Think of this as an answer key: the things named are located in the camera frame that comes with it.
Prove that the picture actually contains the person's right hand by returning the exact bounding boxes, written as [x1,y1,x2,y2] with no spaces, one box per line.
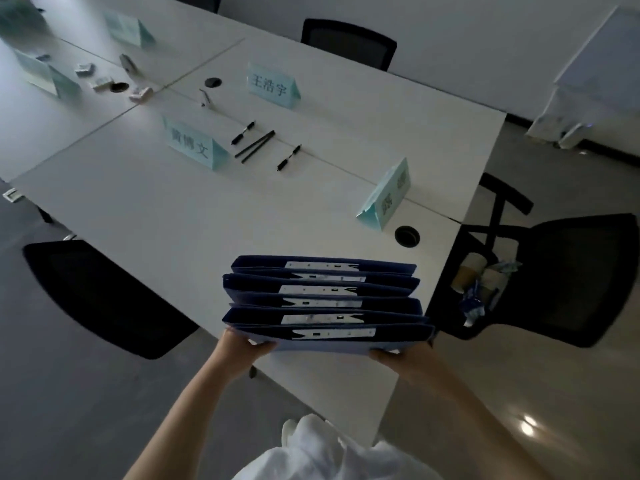
[369,342,454,393]

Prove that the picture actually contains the black click pen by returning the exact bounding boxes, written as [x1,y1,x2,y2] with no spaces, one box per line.
[275,143,303,173]
[230,120,257,146]

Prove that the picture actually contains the person's left forearm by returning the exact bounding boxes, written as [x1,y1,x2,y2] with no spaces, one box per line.
[122,362,241,480]

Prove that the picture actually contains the person's left hand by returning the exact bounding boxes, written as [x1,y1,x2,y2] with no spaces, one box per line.
[205,327,279,386]

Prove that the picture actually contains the paper cups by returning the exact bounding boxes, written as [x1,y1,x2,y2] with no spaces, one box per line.
[451,251,524,329]

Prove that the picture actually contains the teal paper name card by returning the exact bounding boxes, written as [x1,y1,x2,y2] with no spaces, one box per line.
[0,0,49,35]
[162,114,231,171]
[247,62,303,111]
[102,9,157,49]
[355,157,412,231]
[13,48,82,99]

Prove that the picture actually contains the white board stand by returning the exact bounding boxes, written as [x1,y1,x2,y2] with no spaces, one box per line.
[525,5,640,151]

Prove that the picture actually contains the thick blue folder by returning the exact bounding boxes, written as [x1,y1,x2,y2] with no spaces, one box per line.
[227,320,437,355]

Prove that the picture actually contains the person's right forearm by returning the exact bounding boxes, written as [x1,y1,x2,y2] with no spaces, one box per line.
[412,367,551,480]

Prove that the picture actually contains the person's white clothing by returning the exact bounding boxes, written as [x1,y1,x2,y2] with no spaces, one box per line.
[245,413,446,480]

